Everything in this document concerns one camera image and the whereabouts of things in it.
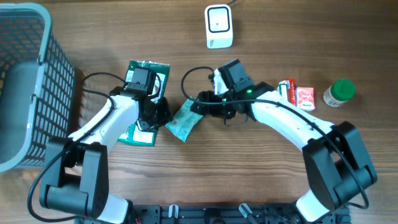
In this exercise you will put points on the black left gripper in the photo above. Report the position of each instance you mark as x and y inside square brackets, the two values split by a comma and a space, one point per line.
[166, 116]

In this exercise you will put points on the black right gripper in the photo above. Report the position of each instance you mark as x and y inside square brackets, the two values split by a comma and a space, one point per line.
[212, 109]

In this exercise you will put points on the mint green wipes packet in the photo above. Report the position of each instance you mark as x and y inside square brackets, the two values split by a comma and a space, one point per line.
[183, 121]

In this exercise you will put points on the green glove packet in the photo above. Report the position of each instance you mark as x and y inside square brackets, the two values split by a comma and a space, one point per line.
[133, 135]

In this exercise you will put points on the green white medicine box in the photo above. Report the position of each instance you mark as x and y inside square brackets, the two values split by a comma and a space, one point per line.
[283, 89]

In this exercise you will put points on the red sachet stick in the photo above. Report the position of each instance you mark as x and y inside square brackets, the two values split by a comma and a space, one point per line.
[291, 91]

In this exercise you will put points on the red patterned small box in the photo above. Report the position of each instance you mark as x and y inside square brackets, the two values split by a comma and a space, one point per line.
[305, 98]

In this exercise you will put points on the green lid jar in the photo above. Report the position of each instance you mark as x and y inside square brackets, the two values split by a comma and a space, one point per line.
[339, 92]

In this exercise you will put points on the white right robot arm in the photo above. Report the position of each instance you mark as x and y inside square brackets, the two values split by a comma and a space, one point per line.
[338, 165]

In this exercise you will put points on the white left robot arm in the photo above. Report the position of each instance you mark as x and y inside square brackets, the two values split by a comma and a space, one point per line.
[75, 177]

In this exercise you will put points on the white barcode scanner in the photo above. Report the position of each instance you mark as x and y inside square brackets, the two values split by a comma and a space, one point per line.
[219, 26]

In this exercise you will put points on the grey plastic mesh basket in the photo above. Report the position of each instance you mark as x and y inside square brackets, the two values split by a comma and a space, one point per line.
[38, 84]

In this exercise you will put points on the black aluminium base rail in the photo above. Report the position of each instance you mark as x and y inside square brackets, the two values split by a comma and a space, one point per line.
[262, 214]

